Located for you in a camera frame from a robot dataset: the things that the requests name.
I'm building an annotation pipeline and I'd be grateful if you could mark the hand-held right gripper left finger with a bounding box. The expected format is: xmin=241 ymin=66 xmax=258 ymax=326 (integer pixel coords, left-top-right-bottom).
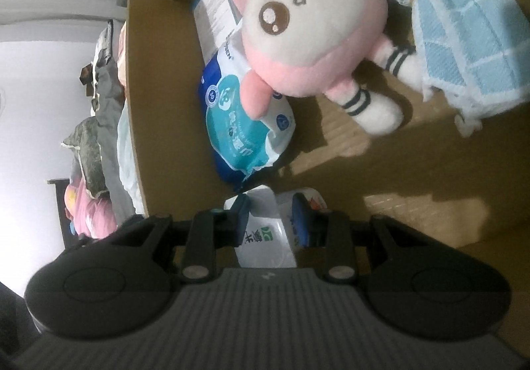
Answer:
xmin=110 ymin=194 xmax=253 ymax=284

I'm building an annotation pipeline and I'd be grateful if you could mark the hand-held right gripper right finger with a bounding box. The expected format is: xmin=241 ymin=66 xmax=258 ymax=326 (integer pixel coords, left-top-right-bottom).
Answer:
xmin=291 ymin=194 xmax=440 ymax=284

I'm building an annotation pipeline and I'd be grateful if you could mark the white wipes canister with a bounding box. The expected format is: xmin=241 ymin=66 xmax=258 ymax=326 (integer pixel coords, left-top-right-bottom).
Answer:
xmin=224 ymin=186 xmax=328 ymax=269

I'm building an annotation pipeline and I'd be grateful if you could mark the blue wet wipes pack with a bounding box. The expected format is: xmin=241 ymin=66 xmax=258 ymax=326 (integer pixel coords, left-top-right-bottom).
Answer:
xmin=198 ymin=28 xmax=296 ymax=193

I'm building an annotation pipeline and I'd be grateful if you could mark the cardboard box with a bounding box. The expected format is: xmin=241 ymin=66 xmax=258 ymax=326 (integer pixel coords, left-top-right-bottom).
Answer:
xmin=126 ymin=0 xmax=530 ymax=358

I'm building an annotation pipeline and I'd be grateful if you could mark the pink plush doll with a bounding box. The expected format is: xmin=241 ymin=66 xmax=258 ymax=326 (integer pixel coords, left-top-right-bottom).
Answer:
xmin=238 ymin=0 xmax=419 ymax=137

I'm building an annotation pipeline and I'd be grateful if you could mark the white printed box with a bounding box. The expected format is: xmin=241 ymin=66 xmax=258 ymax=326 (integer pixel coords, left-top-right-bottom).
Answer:
xmin=191 ymin=0 xmax=245 ymax=52

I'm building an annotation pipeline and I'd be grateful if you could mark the light blue checked towel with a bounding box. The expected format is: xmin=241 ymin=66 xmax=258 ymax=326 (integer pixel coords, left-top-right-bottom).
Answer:
xmin=319 ymin=0 xmax=530 ymax=137

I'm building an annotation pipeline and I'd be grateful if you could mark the white plastic bag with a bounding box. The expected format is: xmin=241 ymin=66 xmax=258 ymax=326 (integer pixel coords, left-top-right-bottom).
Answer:
xmin=117 ymin=101 xmax=145 ymax=215

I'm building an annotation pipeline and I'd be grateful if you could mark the green floral pillow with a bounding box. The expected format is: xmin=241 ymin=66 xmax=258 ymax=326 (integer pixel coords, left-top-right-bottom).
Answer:
xmin=62 ymin=117 xmax=108 ymax=197

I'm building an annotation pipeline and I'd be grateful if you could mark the grey blanket with yellow print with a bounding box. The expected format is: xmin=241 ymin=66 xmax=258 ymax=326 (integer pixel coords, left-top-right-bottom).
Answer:
xmin=93 ymin=18 xmax=137 ymax=213

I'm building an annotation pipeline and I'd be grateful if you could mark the dark wooden headboard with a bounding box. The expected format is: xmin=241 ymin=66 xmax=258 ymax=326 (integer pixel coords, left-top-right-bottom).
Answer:
xmin=47 ymin=177 xmax=73 ymax=249

